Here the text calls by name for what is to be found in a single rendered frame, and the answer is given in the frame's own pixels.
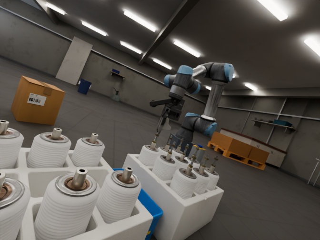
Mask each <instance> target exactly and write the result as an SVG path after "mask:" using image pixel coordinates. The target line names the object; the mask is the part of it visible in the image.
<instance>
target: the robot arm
mask: <svg viewBox="0 0 320 240"><path fill-rule="evenodd" d="M233 74H234V67H233V65H232V64H227V63H216V62H209V63H205V64H201V65H199V66H197V67H196V68H194V69H192V68H191V67H189V66H186V65H181V66H180V68H179V70H178V72H177V74H176V75H166V77H165V78H164V84H165V86H167V87H169V88H171V89H170V93H169V97H171V98H170V99H164V100H152V101H150V102H149V104H150V106H152V107H156V106H158V105H163V104H165V106H164V108H163V111H162V114H161V117H160V120H159V123H158V126H157V133H158V134H160V132H161V130H171V126H170V125H169V119H168V118H170V119H172V120H176V121H178V120H179V118H180V115H181V113H182V111H181V110H182V107H183V105H184V102H185V100H183V99H182V98H183V97H184V94H185V92H186V91H187V92H188V93H190V94H196V93H198V92H199V91H200V84H199V83H198V82H197V81H196V79H198V78H210V79H211V82H212V87H211V90H210V94H209V97H208V101H207V104H206V107H205V111H204V113H203V115H201V117H200V115H198V114H194V113H187V114H186V116H185V118H184V121H183V123H182V125H181V128H180V129H179V130H178V132H177V133H176V135H175V136H176V137H178V138H180V139H182V138H183V140H185V141H187V142H192V141H193V133H194V131H197V132H200V133H202V134H204V135H207V136H210V135H211V134H212V133H213V132H214V131H215V129H216V127H217V123H216V122H215V121H216V119H215V114H216V111H217V108H218V105H219V102H220V98H221V95H222V92H223V89H224V86H225V85H227V84H228V82H230V81H231V80H232V78H233ZM167 117H168V118H167Z"/></svg>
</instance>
